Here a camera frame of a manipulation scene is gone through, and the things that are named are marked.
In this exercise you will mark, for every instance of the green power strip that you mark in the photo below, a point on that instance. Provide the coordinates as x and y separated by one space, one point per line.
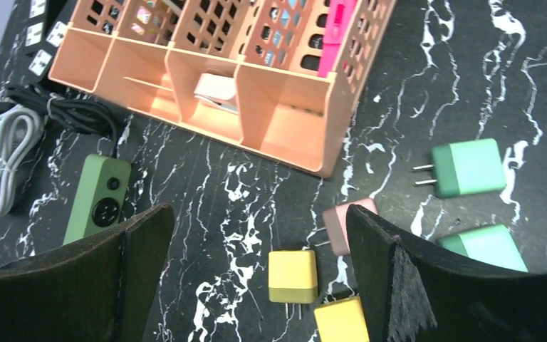
99 197

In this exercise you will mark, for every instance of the black power strip front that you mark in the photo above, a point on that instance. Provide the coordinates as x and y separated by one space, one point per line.
41 18

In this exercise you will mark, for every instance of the yellow charger plug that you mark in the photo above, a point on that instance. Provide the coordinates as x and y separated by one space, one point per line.
292 277
342 321

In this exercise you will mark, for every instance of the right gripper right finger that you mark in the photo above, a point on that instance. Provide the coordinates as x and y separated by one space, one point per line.
414 290

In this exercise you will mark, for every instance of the pink white charger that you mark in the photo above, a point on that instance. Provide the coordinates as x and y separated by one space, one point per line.
335 226

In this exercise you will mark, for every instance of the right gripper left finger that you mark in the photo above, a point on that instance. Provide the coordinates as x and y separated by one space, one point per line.
98 288

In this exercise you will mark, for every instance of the orange desk file organizer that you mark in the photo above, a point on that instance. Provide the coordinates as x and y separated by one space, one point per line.
278 78

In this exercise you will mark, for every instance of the green white charger plug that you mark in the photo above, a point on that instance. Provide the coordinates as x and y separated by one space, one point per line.
464 168

